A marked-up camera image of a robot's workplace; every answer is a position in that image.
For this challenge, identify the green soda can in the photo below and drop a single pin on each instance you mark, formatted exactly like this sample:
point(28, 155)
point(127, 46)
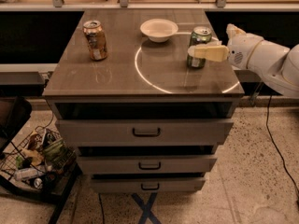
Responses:
point(200, 35)

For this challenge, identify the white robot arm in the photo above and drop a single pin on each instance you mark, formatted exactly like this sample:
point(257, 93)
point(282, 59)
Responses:
point(277, 66)

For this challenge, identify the white paper bowl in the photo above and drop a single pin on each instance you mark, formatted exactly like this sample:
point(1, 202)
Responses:
point(158, 30)

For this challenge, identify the bottom grey drawer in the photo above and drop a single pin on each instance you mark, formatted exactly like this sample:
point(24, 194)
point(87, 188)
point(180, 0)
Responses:
point(185, 184)

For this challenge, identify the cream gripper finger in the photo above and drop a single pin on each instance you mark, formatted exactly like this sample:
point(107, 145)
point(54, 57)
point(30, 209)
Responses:
point(232, 31)
point(212, 53)

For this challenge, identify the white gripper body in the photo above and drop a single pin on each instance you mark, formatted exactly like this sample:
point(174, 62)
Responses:
point(241, 51)

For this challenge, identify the clear plastic bottle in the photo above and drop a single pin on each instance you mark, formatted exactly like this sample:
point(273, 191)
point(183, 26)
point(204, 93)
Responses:
point(28, 173)

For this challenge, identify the grey drawer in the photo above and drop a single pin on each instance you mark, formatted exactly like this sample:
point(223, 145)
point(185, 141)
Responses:
point(144, 132)
point(128, 165)
point(185, 184)

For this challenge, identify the black chair left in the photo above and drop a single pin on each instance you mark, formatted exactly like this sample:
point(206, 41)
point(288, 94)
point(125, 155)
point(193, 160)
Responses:
point(14, 113)

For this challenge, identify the green snack bag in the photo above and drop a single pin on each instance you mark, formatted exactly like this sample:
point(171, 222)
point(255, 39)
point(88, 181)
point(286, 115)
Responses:
point(55, 151)

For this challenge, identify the black wire basket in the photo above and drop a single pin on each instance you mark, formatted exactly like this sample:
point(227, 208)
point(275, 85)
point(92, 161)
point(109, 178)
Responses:
point(29, 154)

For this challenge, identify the orange brown soda can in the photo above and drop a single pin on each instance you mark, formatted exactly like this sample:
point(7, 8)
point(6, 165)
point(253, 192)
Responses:
point(96, 39)

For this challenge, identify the top grey drawer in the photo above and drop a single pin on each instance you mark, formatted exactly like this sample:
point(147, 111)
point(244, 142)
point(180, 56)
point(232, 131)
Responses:
point(144, 132)

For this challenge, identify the small silver can in basket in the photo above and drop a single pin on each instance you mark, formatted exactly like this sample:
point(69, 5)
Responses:
point(38, 183)

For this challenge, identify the grey drawer cabinet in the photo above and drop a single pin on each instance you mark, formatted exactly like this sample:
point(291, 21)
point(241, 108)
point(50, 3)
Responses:
point(141, 79)

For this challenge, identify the middle grey drawer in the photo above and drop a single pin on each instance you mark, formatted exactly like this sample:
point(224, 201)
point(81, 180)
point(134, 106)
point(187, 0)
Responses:
point(128, 165)

